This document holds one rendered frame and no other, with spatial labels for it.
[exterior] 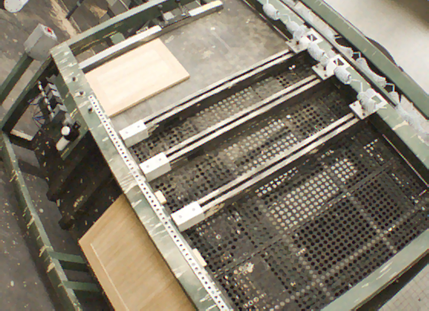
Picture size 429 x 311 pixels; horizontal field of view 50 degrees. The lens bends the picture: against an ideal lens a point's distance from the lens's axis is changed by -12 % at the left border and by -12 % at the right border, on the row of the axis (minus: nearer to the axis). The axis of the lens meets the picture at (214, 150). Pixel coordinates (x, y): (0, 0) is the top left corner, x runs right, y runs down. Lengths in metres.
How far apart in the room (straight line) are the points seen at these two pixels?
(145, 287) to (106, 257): 0.31
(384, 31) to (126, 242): 6.00
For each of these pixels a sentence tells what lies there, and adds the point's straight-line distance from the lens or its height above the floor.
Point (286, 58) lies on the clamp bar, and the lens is 2.73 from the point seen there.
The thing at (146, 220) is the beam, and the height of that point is 0.82.
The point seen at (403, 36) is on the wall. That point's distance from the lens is 7.74.
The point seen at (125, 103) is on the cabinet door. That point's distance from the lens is 2.68.
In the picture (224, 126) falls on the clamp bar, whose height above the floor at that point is 1.28.
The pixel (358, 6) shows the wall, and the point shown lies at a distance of 8.16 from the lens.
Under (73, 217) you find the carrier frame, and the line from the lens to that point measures 2.87.
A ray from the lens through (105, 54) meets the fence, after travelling 2.95.
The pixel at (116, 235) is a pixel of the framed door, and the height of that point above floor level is 0.50.
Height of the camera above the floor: 1.72
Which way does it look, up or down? 13 degrees down
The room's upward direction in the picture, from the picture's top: 45 degrees clockwise
